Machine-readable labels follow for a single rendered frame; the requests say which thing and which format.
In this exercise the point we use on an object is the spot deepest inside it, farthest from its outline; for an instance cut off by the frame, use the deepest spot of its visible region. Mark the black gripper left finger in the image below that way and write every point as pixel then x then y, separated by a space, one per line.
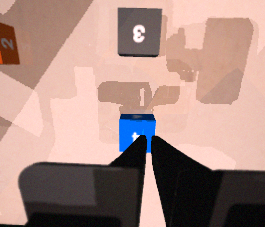
pixel 114 189

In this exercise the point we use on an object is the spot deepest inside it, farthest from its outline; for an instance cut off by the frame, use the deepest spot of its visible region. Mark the blue block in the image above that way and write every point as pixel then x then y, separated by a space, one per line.
pixel 132 125

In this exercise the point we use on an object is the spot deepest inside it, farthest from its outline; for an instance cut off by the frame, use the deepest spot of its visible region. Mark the orange block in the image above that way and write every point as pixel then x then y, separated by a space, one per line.
pixel 8 46

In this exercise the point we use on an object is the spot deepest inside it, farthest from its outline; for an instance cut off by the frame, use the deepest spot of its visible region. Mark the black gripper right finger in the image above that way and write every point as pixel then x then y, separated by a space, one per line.
pixel 193 195

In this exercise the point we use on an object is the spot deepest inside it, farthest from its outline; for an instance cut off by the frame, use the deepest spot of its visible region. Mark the dark grey block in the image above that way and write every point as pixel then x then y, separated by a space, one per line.
pixel 139 31

